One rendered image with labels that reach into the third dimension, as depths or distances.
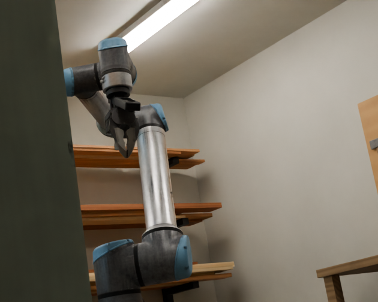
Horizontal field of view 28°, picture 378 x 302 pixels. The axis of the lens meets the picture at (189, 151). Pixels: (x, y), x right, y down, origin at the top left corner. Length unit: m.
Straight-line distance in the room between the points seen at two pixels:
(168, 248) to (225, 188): 3.81
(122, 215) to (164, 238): 2.96
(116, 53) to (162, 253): 0.72
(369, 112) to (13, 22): 5.01
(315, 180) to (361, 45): 1.03
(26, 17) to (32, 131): 0.05
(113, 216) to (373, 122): 1.96
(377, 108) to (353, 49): 0.49
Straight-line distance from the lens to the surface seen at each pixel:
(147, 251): 2.59
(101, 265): 2.61
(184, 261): 2.57
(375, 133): 5.24
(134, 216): 5.64
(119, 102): 2.19
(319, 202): 5.59
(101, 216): 5.46
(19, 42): 0.31
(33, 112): 0.30
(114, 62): 2.26
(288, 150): 5.81
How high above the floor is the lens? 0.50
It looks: 15 degrees up
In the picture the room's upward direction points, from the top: 9 degrees counter-clockwise
